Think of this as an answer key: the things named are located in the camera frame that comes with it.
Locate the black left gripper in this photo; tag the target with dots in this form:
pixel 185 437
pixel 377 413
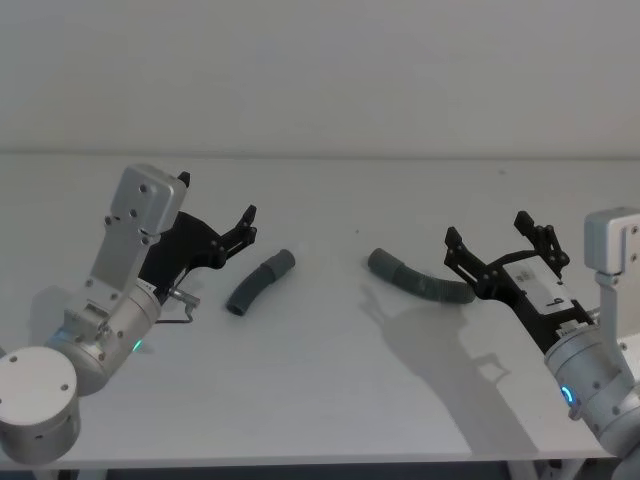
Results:
pixel 185 245

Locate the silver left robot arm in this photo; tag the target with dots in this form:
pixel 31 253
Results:
pixel 115 260

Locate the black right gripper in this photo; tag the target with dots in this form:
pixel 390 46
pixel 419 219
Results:
pixel 537 295

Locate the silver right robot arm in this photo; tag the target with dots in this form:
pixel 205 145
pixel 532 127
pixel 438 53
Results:
pixel 595 370

